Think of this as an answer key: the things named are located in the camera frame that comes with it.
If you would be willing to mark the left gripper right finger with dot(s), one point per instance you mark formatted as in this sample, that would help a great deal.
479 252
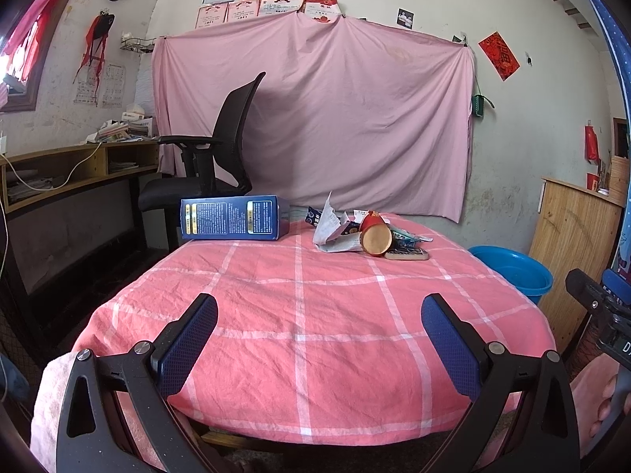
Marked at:
543 435

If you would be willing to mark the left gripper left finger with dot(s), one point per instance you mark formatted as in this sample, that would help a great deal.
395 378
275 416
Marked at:
93 435

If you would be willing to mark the brown patterned box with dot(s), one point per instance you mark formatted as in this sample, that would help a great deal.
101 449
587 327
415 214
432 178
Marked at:
407 254

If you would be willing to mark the light blue foil wrapper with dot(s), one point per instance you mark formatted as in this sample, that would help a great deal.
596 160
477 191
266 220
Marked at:
404 239

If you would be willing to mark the pink tape roll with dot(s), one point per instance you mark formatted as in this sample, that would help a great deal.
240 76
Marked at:
376 239

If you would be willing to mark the white paper package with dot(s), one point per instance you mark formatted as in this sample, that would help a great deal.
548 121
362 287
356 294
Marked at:
329 233

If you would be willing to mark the blue snack wrapper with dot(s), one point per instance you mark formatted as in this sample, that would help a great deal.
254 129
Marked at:
313 216

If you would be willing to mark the person's right hand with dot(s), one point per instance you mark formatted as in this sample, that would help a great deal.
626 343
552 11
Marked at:
592 390

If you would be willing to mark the blue plastic basin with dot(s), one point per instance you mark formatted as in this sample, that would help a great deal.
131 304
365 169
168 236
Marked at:
530 277

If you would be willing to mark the wooden cabinet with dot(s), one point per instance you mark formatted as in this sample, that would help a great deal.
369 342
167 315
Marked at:
576 228

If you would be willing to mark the red cup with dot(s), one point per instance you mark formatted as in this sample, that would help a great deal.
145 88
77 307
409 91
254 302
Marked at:
592 181

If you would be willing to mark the pink checked tablecloth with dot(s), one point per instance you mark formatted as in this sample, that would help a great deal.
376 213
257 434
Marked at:
319 348

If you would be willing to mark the green hanging basket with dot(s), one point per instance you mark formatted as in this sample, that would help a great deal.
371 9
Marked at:
479 104

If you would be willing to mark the wooden desk shelf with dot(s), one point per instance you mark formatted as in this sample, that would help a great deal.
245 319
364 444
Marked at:
37 178

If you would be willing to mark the blue cardboard box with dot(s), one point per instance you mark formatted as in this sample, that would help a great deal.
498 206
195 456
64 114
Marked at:
235 218

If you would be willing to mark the pink hanging sheet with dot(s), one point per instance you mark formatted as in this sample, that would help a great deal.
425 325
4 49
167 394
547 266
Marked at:
360 114

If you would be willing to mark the black office chair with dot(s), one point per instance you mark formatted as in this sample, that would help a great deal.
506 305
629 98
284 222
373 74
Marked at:
214 166

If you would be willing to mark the stack of papers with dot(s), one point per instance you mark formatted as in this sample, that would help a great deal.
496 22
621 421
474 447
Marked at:
134 125

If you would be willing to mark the red hanging ornament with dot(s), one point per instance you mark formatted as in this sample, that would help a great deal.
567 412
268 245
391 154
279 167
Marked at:
96 43

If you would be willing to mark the red diamond wall paper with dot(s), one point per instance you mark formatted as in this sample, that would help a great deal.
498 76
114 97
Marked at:
500 55

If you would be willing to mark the small wall photo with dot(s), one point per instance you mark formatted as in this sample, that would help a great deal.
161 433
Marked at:
405 19

